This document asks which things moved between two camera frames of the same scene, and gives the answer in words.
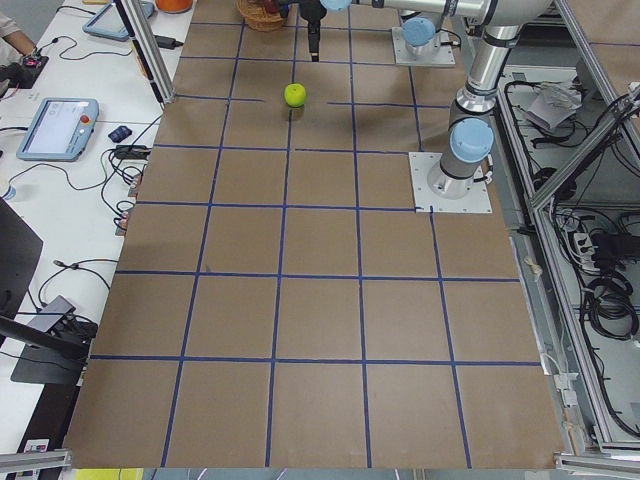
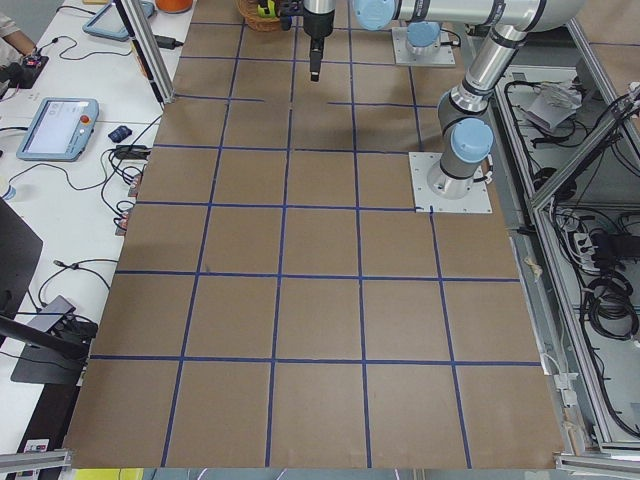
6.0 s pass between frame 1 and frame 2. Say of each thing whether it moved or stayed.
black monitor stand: stayed
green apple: moved
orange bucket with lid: stayed
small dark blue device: stayed
